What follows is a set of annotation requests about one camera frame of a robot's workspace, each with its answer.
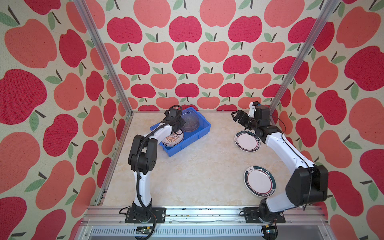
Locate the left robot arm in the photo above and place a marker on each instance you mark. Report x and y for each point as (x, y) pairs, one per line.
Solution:
(143, 158)

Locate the aluminium frame post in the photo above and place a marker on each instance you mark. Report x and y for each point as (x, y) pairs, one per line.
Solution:
(90, 24)
(319, 24)

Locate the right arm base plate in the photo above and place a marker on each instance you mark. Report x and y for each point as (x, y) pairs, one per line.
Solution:
(250, 215)

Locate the clear glass plate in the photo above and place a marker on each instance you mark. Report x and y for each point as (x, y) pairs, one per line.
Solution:
(191, 121)

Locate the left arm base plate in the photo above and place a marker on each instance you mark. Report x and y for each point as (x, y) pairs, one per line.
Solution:
(156, 215)

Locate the green striped plate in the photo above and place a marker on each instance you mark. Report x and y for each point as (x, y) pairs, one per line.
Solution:
(247, 141)
(259, 181)

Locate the right aluminium frame post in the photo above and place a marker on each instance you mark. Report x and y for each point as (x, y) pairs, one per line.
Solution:
(319, 24)

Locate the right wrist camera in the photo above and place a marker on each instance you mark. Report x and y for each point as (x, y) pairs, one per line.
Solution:
(253, 108)

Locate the front aluminium rail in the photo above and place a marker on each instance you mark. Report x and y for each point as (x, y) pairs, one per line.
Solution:
(203, 223)

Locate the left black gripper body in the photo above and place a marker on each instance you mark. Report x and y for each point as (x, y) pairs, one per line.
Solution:
(179, 123)

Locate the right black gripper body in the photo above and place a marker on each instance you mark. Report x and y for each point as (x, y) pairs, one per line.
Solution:
(252, 124)

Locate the sunburst plate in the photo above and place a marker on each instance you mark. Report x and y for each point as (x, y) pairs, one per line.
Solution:
(173, 140)

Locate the blue plastic bin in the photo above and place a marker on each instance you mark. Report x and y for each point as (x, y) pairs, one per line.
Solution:
(195, 135)

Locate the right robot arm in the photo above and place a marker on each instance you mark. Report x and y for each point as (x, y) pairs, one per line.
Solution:
(308, 183)

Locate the left aluminium frame post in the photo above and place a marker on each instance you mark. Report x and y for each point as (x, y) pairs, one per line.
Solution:
(90, 24)

